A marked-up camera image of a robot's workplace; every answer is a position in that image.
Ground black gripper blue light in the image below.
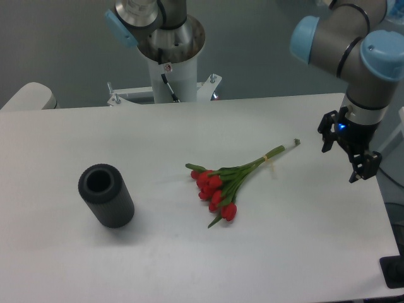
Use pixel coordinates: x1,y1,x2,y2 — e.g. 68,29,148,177
318,106,383,183

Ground red tulip bouquet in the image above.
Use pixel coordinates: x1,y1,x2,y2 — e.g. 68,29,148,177
185,138,300,228

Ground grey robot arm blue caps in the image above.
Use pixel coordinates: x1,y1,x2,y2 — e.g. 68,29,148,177
105,1,403,182

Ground black device at table edge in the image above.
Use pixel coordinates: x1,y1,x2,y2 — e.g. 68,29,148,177
379,256,403,289

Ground blue plastic bag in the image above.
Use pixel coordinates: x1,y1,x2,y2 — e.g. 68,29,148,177
385,0,404,25

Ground black ribbed cylindrical vase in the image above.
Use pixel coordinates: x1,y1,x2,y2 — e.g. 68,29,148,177
78,163,135,229

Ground white rounded chair back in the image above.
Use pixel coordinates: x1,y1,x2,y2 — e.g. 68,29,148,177
1,82,60,112

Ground black cable on floor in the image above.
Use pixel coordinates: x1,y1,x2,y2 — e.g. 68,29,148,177
377,165,404,187

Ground white metal pedestal base frame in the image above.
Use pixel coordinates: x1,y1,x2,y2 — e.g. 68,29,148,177
107,73,223,107

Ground black cable on pedestal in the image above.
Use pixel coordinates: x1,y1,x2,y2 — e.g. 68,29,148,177
160,73,181,104

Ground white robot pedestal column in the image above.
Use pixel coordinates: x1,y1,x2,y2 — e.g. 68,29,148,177
136,15,206,104

